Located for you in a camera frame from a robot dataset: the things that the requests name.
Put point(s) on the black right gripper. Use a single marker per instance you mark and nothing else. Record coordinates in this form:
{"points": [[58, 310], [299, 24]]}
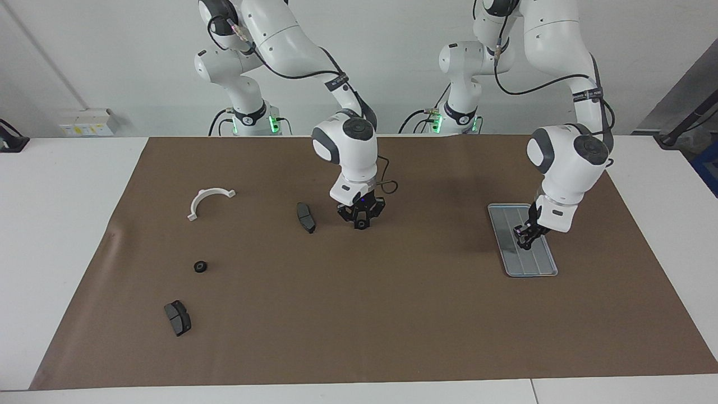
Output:
{"points": [[363, 205]]}

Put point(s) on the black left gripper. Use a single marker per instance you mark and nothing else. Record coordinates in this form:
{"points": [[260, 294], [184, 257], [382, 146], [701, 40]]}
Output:
{"points": [[533, 216]]}

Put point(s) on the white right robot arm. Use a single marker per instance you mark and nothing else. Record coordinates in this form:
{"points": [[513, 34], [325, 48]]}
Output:
{"points": [[350, 148]]}

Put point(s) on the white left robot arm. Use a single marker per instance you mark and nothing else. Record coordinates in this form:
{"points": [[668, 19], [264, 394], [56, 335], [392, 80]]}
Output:
{"points": [[566, 163]]}

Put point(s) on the silver metal tray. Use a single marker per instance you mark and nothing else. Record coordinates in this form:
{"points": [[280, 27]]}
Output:
{"points": [[533, 264]]}

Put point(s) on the thin grey brake pad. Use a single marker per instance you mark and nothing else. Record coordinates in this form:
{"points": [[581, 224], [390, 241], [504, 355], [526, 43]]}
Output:
{"points": [[306, 219]]}

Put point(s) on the brown table mat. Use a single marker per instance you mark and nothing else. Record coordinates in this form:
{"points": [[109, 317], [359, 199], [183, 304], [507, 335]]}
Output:
{"points": [[392, 308]]}

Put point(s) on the black pole stand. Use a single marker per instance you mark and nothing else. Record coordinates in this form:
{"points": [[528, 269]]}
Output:
{"points": [[684, 126]]}

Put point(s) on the blue crate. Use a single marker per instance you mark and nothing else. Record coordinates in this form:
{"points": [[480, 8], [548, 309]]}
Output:
{"points": [[708, 168]]}

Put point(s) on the grey panel board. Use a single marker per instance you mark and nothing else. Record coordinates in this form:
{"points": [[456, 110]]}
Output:
{"points": [[673, 95]]}

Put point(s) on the thick grey brake pad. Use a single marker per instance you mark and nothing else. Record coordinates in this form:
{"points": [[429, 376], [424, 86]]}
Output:
{"points": [[178, 320]]}

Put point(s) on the white box with yellow labels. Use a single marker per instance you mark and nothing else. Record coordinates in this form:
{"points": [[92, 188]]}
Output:
{"points": [[84, 126]]}

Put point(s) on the black desk clamp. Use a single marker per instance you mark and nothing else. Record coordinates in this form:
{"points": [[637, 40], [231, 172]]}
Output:
{"points": [[14, 143]]}

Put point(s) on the white curved plastic bracket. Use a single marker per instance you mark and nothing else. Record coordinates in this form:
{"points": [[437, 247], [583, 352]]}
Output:
{"points": [[192, 215]]}

